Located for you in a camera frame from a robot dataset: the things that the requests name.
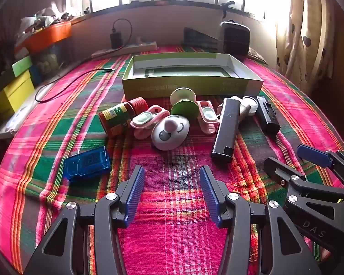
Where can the white charger plug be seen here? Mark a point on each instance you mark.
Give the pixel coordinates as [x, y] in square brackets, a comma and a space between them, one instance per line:
[241, 107]

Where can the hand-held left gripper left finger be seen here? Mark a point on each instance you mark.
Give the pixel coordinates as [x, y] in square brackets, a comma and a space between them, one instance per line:
[134, 194]

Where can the black power adapter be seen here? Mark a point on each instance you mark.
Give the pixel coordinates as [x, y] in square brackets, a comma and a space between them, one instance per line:
[116, 39]

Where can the green cardboard box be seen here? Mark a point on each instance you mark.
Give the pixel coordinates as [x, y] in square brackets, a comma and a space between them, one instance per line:
[149, 88]

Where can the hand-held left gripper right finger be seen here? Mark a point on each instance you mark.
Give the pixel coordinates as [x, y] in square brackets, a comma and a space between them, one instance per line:
[210, 197]

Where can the red spice jar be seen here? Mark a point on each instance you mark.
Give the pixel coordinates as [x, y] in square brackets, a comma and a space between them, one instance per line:
[117, 117]

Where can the white power strip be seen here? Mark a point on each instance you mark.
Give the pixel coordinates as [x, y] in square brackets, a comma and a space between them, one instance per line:
[137, 47]

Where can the green and white spool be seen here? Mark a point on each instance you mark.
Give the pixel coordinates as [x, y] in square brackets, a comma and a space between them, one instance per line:
[183, 108]

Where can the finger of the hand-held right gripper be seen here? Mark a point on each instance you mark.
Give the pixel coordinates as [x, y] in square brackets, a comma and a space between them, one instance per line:
[315, 154]
[275, 169]

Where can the cream patterned curtain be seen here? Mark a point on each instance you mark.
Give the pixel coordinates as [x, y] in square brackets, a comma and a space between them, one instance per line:
[304, 34]

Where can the small black clip device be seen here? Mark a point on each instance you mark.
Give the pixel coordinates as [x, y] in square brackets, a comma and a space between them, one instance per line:
[268, 117]

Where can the small white plug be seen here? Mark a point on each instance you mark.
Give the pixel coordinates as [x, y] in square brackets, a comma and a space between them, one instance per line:
[139, 41]

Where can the pink clip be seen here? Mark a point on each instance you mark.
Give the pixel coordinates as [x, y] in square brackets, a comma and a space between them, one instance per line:
[144, 120]
[207, 114]

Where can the orange plastic bin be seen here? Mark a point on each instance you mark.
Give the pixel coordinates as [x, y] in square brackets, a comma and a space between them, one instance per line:
[51, 35]

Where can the pile of crumpled packaging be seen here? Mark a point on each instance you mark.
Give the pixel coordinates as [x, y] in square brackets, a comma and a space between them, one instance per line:
[40, 20]

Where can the blue usb tester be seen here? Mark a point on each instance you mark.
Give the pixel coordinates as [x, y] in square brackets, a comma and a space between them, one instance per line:
[87, 163]

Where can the small white jar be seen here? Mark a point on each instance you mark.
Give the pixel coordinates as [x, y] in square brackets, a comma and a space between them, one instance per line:
[253, 108]

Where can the clear plastic storage bin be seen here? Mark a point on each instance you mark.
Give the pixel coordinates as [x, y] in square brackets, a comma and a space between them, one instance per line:
[48, 60]

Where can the white egg-shaped gadget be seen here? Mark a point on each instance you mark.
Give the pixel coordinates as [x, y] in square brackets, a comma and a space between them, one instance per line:
[166, 134]

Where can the blue box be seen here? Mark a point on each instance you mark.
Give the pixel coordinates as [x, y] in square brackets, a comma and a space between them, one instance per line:
[36, 74]

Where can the white plastic wrapped bundle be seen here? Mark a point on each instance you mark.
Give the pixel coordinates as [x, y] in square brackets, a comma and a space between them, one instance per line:
[17, 117]

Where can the yellow box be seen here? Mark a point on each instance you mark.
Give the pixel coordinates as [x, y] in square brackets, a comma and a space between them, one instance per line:
[14, 91]

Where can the dark wedge-shaped object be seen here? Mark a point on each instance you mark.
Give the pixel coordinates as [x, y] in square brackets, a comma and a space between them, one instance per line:
[200, 40]

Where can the black power bank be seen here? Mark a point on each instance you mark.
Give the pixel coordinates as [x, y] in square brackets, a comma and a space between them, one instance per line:
[225, 131]

